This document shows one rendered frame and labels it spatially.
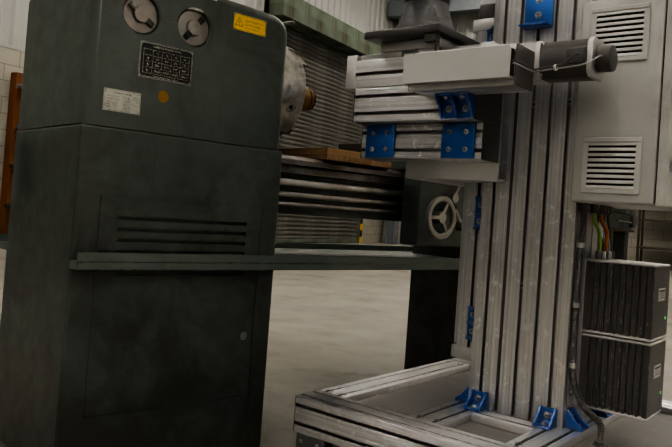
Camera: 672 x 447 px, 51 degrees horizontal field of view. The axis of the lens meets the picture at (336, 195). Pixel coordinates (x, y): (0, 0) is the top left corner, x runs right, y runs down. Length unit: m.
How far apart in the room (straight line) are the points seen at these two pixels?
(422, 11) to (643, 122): 0.59
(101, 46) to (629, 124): 1.24
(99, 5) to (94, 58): 0.13
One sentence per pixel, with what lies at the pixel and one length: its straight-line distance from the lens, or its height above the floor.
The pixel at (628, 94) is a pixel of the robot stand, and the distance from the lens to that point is 1.71.
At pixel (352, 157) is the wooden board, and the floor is 0.88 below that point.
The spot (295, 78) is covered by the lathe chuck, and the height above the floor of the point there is 1.11.
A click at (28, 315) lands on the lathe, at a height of 0.37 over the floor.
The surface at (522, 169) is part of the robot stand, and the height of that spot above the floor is 0.84.
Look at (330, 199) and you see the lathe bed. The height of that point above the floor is 0.74.
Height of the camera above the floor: 0.70
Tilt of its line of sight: 1 degrees up
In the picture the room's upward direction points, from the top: 4 degrees clockwise
